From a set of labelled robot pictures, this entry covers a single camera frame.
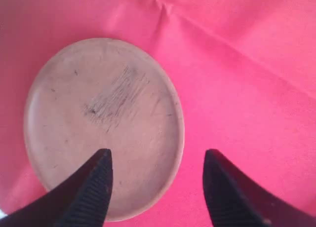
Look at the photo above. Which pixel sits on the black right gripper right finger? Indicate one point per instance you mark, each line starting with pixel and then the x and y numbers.
pixel 235 200

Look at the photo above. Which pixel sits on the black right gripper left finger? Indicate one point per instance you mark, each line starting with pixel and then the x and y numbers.
pixel 82 200

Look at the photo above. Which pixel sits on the brown wooden plate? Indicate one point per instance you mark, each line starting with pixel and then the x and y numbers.
pixel 103 93

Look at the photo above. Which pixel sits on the red tablecloth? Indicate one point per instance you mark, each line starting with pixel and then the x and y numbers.
pixel 245 71

